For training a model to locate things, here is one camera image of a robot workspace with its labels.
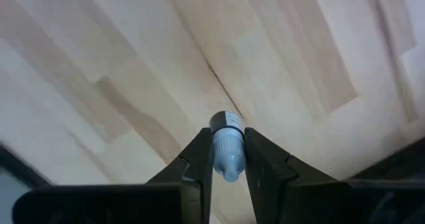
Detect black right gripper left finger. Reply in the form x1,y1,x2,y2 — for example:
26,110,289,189
145,127,214,224

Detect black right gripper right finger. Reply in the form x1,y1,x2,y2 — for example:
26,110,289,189
243,126,349,224

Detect small black food coloring bottle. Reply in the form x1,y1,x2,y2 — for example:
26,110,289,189
209,110,247,183

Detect black metal table frame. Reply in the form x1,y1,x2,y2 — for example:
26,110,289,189
0,143,52,189

